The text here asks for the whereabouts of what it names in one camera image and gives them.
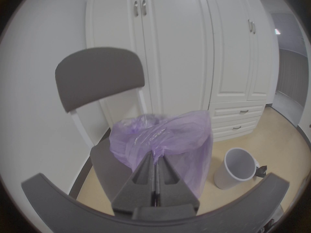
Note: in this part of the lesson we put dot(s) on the white trash bin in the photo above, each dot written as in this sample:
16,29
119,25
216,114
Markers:
233,164

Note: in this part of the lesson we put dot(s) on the white wardrobe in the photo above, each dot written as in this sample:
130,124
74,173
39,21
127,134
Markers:
182,45

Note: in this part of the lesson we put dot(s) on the black plastic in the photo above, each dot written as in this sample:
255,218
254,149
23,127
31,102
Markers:
262,171

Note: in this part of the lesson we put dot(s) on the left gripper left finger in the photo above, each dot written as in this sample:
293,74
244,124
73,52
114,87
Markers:
126,193

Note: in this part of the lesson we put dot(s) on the purple plastic bag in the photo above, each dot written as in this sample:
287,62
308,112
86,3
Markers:
170,135

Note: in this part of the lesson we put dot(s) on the white chair with grey cushions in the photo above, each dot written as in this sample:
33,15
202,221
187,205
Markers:
97,76

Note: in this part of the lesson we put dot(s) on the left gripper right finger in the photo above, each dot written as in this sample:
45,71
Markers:
184,194

